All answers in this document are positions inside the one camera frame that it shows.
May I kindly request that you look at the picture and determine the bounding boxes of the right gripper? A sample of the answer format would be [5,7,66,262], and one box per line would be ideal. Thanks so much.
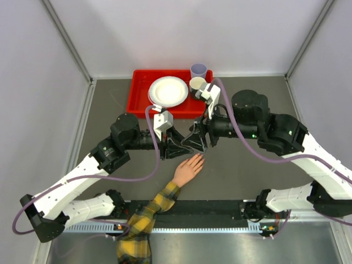
[181,103,260,153]

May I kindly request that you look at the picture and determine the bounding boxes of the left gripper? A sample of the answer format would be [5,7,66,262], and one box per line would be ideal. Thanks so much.
[125,125,194,161]

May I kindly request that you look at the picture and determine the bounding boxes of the glitter nail polish bottle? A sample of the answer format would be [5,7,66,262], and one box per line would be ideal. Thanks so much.
[181,138,193,150]

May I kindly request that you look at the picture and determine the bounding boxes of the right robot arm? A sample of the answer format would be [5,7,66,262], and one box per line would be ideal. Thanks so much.
[181,90,351,218]

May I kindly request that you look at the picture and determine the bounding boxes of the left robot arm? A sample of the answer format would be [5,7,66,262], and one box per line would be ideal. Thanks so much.
[20,111,193,243]

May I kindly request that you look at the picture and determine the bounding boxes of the yellow plaid sleeve forearm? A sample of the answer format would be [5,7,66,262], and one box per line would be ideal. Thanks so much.
[117,182,180,263]

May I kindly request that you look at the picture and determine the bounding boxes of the mannequin hand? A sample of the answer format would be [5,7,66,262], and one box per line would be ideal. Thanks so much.
[172,153,205,188]

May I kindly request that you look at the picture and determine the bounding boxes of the dark green mug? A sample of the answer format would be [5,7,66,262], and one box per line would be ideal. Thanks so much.
[189,76,206,100]

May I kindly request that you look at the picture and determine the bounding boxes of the white paper plates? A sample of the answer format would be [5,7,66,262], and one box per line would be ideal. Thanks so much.
[148,76,189,108]

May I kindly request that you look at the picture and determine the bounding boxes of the lavender plastic cup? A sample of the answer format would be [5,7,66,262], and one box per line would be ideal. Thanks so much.
[190,63,208,79]

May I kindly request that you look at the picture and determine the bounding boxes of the red plastic tray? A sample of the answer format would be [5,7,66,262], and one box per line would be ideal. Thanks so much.
[126,69,205,119]

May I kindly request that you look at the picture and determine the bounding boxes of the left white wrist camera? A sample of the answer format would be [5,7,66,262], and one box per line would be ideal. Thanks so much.
[152,104,173,141]

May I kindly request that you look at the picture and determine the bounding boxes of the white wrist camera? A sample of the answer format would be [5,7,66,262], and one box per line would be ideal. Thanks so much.
[196,82,221,119]
[152,104,173,141]

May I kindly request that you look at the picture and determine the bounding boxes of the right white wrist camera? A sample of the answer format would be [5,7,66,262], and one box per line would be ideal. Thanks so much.
[196,82,221,119]

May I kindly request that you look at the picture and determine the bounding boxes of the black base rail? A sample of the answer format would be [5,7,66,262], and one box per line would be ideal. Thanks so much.
[120,199,259,222]

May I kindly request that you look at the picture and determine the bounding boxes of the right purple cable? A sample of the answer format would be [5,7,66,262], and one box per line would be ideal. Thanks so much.
[206,78,352,240]

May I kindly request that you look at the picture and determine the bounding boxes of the purple cable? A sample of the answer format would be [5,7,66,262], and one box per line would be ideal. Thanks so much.
[12,104,163,236]
[206,78,352,240]

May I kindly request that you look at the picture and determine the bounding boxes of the slotted cable duct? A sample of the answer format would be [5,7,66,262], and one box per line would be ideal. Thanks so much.
[64,222,278,235]

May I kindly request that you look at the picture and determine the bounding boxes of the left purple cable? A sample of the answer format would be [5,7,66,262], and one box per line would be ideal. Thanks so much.
[12,104,163,236]

